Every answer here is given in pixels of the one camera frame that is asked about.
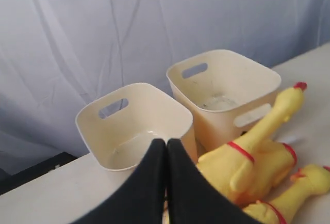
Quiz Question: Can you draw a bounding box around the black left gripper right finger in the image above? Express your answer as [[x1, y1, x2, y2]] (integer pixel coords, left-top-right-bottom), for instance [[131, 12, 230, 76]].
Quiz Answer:
[[167, 138, 258, 223]]

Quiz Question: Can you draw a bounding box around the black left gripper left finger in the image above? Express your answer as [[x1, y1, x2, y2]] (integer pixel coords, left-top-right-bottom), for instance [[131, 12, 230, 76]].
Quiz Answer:
[[74, 138, 167, 223]]

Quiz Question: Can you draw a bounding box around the yellow rubber chicken top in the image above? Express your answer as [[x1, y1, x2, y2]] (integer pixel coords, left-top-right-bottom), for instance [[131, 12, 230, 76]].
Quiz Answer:
[[196, 82, 307, 193]]

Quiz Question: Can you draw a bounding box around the yellow rubber chicken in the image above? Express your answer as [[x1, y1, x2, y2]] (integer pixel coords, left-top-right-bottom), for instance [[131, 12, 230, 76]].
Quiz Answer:
[[243, 164, 329, 223], [196, 82, 307, 193]]

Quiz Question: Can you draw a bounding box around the yellow rubber chicken front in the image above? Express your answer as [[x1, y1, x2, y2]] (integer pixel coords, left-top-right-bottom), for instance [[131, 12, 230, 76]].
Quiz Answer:
[[243, 164, 329, 223]]

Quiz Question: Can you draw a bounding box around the cream bin marked O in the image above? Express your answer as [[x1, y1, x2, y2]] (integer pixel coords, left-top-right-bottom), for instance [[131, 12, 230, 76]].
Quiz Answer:
[[75, 83, 198, 172]]

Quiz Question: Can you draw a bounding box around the cream bin marked X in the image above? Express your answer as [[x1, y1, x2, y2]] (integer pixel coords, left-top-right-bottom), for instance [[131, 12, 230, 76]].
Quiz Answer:
[[167, 50, 282, 151]]

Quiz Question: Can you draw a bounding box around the blue-grey backdrop curtain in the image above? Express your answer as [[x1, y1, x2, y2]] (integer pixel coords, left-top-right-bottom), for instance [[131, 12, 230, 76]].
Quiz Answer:
[[1, 0, 329, 174]]

